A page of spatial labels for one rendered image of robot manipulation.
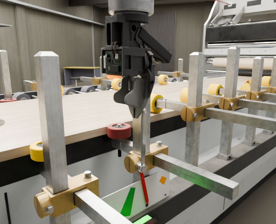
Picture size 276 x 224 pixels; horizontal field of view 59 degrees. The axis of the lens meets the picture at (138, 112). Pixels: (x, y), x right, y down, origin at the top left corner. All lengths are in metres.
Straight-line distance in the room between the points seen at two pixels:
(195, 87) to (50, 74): 0.49
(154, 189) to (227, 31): 2.57
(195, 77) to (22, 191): 0.62
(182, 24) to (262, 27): 8.84
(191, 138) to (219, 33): 2.40
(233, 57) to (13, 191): 0.88
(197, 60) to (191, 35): 10.75
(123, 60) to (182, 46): 11.13
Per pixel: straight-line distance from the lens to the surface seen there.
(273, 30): 2.92
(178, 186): 0.88
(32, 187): 0.79
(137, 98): 0.51
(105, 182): 0.92
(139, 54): 0.48
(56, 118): 0.50
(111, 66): 0.48
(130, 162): 0.67
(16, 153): 0.72
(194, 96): 0.82
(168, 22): 11.71
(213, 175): 0.62
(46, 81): 0.49
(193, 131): 0.85
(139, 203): 0.73
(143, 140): 0.59
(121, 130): 0.78
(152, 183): 0.74
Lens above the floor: 1.14
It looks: 13 degrees down
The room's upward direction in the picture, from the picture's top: straight up
